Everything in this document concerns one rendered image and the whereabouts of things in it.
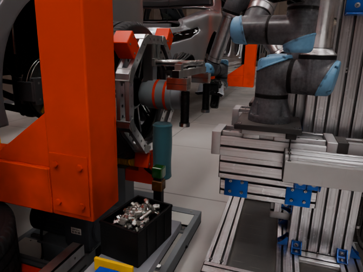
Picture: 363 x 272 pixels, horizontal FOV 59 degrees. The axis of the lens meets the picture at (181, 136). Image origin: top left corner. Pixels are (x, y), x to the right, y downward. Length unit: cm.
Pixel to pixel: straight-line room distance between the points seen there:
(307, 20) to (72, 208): 87
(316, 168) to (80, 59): 77
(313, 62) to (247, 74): 394
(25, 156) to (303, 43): 92
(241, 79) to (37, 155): 419
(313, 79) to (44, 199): 96
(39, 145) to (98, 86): 29
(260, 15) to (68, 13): 52
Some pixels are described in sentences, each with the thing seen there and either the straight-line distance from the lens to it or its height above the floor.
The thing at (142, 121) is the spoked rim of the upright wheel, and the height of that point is 67.
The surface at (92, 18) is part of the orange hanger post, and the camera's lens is 98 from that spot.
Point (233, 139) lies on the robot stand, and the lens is 117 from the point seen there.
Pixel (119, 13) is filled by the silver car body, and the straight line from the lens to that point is 217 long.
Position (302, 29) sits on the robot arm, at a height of 112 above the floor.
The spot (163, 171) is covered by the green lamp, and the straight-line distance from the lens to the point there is 113.
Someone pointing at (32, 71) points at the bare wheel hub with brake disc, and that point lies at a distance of 170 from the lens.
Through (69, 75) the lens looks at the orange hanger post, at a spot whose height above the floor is 98.
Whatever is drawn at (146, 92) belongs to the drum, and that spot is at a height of 87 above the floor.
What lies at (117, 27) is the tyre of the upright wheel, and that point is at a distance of 145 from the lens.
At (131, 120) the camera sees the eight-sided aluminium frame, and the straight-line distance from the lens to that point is 133.
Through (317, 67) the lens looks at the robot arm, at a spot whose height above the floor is 102.
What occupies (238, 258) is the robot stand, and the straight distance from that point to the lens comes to 147.
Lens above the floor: 106
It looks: 15 degrees down
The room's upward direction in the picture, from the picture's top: 1 degrees clockwise
